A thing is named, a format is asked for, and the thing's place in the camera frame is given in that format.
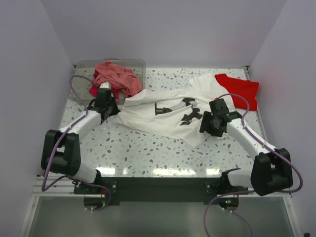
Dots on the bright red folded t shirt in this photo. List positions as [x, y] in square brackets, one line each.
[244, 88]

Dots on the pink t shirt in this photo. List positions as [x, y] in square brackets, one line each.
[121, 78]

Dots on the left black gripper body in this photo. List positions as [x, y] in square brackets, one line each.
[112, 106]

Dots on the white printed t shirt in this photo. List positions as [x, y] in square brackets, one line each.
[158, 112]

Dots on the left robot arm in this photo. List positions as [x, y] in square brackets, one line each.
[61, 151]

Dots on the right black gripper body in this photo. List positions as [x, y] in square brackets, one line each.
[214, 131]

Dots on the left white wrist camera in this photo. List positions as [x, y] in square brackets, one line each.
[105, 85]

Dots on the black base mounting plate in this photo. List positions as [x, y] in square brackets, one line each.
[126, 189]

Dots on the dark red t shirt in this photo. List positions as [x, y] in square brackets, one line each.
[93, 90]

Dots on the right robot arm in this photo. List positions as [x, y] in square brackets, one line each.
[271, 170]

